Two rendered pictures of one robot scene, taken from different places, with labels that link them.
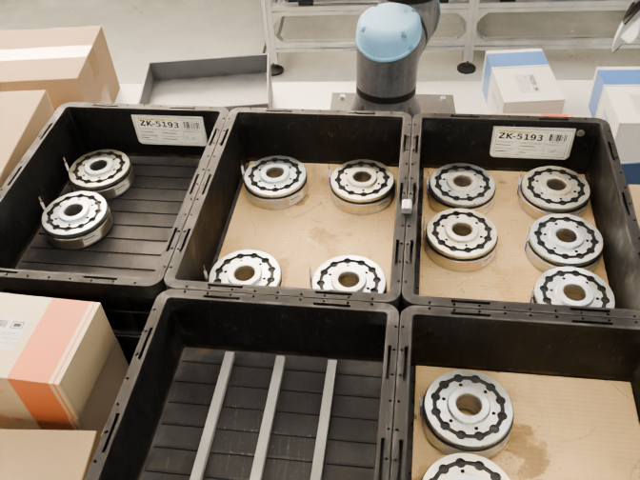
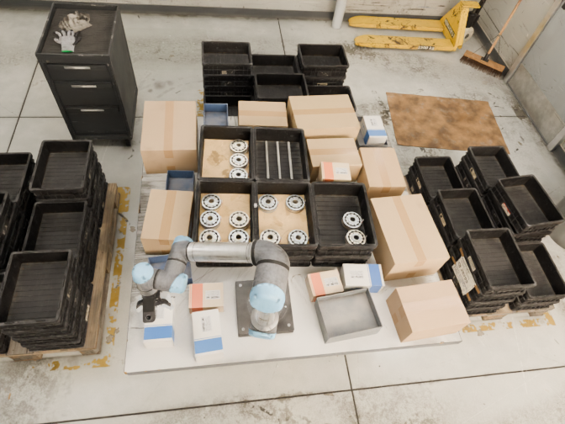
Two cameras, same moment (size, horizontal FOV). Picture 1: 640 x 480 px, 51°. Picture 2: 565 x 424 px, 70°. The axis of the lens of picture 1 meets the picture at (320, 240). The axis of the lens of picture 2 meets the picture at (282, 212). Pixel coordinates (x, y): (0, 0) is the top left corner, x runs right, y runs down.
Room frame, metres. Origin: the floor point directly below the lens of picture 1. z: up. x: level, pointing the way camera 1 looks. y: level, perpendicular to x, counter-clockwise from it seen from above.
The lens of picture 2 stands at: (1.82, -0.46, 2.61)
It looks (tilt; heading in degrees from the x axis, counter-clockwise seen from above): 55 degrees down; 157
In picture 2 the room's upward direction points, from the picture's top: 11 degrees clockwise
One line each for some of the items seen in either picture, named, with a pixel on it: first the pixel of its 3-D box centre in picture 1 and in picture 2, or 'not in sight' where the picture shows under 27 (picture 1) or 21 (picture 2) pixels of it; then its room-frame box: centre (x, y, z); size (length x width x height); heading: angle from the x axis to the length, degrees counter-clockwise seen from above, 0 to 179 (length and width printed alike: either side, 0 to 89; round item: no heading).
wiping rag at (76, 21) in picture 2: not in sight; (76, 19); (-1.12, -1.02, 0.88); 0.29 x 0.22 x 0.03; 173
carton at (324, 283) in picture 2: not in sight; (324, 285); (1.09, 0.16, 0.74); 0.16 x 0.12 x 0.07; 89
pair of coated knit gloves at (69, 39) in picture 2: not in sight; (65, 39); (-0.89, -1.07, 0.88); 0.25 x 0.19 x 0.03; 173
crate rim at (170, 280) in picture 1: (302, 194); (285, 213); (0.74, 0.02, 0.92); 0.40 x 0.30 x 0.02; 169
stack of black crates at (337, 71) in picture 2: not in sight; (318, 76); (-0.97, 0.83, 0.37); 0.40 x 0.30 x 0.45; 83
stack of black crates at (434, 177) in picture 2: not in sight; (434, 185); (0.27, 1.43, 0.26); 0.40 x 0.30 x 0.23; 173
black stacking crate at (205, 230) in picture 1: (305, 220); (283, 219); (0.74, 0.02, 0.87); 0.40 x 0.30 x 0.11; 169
